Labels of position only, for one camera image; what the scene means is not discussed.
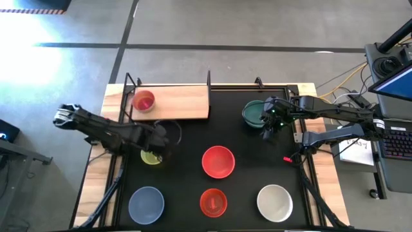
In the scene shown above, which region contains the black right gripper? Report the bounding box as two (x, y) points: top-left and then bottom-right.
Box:
(261, 95), (294, 141)

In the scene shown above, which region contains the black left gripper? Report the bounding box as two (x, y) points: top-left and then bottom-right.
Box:
(138, 124), (171, 162)

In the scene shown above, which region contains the small yellow translucent bowl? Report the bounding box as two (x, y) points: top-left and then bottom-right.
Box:
(140, 149), (163, 166)

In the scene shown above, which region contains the large green bowl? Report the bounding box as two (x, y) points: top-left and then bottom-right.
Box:
(241, 99), (268, 129)

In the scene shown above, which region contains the large blue-grey bowl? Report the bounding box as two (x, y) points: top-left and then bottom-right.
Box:
(127, 186), (165, 226)

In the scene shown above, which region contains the small pink translucent bowl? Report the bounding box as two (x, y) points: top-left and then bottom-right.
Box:
(131, 90), (156, 113)

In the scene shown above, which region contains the large red bowl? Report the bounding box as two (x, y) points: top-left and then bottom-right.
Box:
(201, 145), (236, 180)

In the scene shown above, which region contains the large white bowl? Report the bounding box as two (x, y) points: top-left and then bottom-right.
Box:
(256, 184), (294, 223)

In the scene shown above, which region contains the small orange translucent bowl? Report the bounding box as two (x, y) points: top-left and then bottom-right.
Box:
(199, 188), (228, 218)

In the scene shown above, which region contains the wooden shelf board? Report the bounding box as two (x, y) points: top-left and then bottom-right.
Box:
(131, 85), (211, 122)

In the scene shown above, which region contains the black table mat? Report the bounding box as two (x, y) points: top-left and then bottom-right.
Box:
(122, 89), (308, 228)

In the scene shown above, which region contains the white paper sheet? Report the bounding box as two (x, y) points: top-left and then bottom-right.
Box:
(338, 137), (375, 167)

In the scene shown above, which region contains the black power strip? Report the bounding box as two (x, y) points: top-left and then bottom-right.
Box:
(347, 91), (371, 109)

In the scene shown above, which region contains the black keyboard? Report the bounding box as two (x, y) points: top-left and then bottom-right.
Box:
(379, 127), (412, 161)

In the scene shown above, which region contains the monitor with blue screen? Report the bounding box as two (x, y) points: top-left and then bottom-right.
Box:
(368, 63), (412, 102)

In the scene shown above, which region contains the black round device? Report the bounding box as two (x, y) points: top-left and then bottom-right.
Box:
(372, 56), (403, 77)

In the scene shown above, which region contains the grey equipment cart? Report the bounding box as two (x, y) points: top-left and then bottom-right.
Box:
(364, 41), (412, 194)

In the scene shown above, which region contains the grey metal stand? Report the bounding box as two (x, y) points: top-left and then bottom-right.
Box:
(0, 138), (53, 232)

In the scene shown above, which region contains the black device with light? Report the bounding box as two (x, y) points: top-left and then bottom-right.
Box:
(0, 118), (21, 144)

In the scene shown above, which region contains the black pole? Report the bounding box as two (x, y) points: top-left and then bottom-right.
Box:
(377, 19), (412, 54)

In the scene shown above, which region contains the dark floor mat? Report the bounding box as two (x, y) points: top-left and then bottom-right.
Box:
(30, 0), (72, 12)

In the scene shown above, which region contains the striped hazard tape strip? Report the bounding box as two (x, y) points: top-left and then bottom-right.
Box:
(0, 8), (67, 15)

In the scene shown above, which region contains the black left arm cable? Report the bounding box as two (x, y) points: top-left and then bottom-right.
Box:
(153, 119), (183, 146)

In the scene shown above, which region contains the black table frame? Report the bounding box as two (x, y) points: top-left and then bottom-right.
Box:
(69, 82), (351, 232)

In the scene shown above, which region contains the black diagonal frame strut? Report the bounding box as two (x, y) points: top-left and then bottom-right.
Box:
(297, 164), (350, 229)
(72, 160), (126, 230)

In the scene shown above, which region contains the black metal shelf frame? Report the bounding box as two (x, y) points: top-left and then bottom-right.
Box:
(120, 70), (212, 123)

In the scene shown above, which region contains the yellow cable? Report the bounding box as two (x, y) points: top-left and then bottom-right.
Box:
(318, 63), (368, 99)

